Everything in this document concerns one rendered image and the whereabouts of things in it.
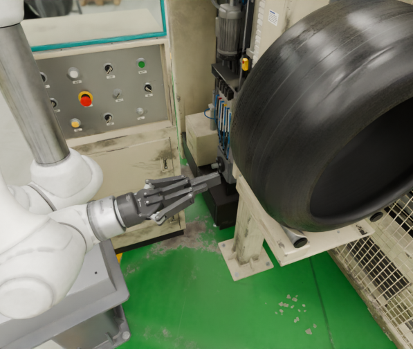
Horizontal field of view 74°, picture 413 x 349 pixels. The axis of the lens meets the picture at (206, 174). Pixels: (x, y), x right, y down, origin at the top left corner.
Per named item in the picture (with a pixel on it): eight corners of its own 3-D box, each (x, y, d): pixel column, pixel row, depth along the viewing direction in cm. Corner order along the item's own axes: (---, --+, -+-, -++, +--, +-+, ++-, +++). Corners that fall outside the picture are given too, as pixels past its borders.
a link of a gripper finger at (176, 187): (148, 207, 64) (147, 202, 65) (192, 190, 66) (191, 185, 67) (143, 197, 61) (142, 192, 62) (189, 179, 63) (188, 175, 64)
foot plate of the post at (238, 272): (218, 244, 182) (218, 240, 179) (254, 232, 188) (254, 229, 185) (234, 281, 164) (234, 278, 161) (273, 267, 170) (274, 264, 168)
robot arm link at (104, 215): (86, 194, 61) (112, 185, 62) (103, 217, 67) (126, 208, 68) (88, 227, 55) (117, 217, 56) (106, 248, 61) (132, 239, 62)
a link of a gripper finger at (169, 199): (144, 199, 61) (144, 204, 60) (191, 183, 62) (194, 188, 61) (149, 210, 64) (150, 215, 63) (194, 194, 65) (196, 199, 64)
